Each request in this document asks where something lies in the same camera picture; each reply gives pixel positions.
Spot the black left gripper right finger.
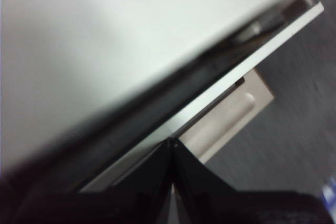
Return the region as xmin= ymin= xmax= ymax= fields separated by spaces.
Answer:
xmin=173 ymin=139 xmax=336 ymax=224

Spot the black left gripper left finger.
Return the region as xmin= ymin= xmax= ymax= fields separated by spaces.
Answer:
xmin=0 ymin=137 xmax=174 ymax=224

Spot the white Toshiba toaster oven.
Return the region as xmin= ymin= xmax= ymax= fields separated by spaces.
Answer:
xmin=0 ymin=0 xmax=324 ymax=180

